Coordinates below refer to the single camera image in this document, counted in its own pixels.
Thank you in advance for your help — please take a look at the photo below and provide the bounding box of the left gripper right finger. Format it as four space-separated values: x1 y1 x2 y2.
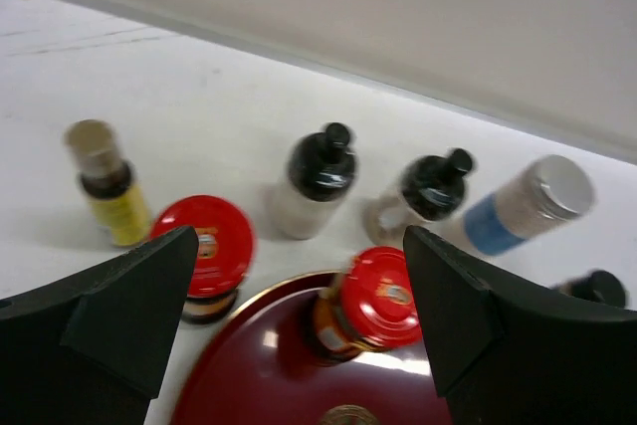
403 226 636 424

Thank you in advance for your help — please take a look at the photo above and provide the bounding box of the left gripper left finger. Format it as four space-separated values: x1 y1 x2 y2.
1 226 198 424

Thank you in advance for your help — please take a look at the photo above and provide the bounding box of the black cap pepper jar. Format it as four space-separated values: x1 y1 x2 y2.
552 270 629 309

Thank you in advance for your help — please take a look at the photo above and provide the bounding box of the red lid sauce jar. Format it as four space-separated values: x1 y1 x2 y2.
149 195 256 324
308 246 422 363

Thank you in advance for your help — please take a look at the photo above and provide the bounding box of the yellow label small bottle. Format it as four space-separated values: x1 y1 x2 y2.
64 119 151 248

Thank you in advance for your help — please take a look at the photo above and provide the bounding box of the blue label silver lid jar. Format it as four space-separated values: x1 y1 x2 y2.
441 155 595 258

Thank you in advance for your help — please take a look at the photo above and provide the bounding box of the black cap brown spice bottle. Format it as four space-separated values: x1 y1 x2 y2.
364 148 474 249

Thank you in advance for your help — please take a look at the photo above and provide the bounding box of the black cap white salt bottle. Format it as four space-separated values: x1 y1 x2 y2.
270 122 357 240

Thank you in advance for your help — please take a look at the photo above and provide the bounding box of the round red lacquer tray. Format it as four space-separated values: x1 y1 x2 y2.
171 271 452 424

